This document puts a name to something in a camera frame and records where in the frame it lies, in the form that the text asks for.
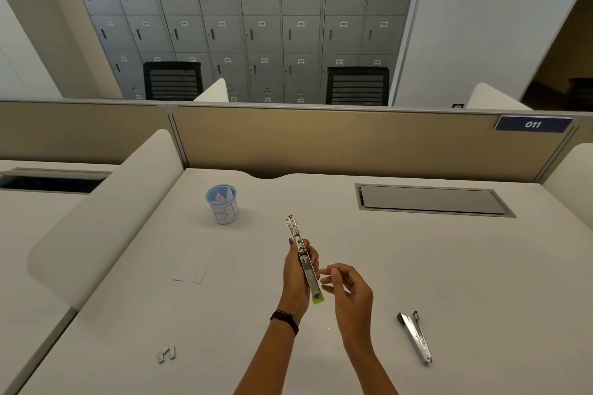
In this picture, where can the small white staple strip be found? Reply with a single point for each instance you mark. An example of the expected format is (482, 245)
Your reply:
(161, 356)
(172, 352)

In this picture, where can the metal stapler magazine yellow tip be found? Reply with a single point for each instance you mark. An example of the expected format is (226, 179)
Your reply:
(309, 272)

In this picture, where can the folded paper scraps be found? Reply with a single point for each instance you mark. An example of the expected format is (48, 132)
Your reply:
(221, 197)

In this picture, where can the short beige partition panel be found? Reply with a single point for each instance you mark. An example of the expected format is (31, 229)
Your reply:
(83, 131)

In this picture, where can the blue number sign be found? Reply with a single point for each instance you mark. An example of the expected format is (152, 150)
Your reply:
(532, 124)

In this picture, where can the person's right thumb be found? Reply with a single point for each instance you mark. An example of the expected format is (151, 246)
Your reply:
(330, 278)

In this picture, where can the blue-rimmed white cup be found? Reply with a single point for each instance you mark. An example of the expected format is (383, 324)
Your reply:
(223, 212)

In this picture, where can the person's left forearm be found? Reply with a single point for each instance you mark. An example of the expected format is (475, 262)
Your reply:
(271, 353)

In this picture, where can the person's left hand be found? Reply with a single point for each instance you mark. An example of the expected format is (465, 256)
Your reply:
(294, 279)

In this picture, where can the long beige partition panel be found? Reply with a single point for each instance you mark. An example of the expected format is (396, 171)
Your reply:
(370, 144)

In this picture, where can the person's right hand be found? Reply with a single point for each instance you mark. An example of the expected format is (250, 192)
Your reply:
(354, 302)

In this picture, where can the black wristband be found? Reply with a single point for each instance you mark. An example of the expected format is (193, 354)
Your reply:
(286, 318)

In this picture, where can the black mesh office chair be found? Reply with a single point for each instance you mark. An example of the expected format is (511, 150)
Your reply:
(357, 86)
(173, 81)

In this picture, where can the wall of grey lockers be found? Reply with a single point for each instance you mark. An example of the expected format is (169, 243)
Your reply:
(278, 6)

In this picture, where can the person's left thumb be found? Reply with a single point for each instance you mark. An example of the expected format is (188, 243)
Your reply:
(293, 246)

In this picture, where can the person's right forearm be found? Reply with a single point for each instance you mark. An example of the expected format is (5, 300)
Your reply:
(370, 369)

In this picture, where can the large white rounded desk divider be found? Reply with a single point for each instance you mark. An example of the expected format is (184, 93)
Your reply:
(106, 219)

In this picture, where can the white paper slip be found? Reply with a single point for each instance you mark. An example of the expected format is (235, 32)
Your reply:
(193, 266)

